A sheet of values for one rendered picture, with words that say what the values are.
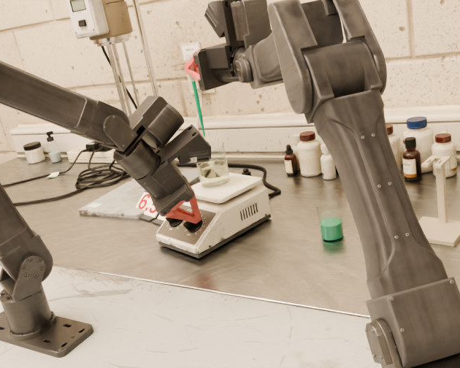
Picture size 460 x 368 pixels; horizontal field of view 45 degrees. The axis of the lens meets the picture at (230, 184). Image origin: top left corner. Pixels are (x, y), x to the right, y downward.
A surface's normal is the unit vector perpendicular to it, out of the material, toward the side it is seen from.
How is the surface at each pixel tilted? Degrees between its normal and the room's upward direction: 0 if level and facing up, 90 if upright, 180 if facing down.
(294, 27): 48
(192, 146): 103
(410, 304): 56
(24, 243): 89
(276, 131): 90
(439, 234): 0
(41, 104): 92
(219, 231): 90
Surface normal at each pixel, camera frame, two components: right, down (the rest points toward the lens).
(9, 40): -0.52, 0.37
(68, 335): -0.18, -0.93
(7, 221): 0.57, 0.01
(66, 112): 0.43, 0.16
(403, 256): 0.06, -0.29
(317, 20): 0.14, 0.02
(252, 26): 0.19, 0.27
